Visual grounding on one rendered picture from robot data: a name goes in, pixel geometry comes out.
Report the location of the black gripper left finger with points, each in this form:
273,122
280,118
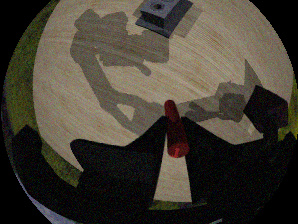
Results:
138,161

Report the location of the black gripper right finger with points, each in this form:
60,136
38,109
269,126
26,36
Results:
210,159

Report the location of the red peg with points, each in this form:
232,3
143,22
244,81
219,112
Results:
175,137

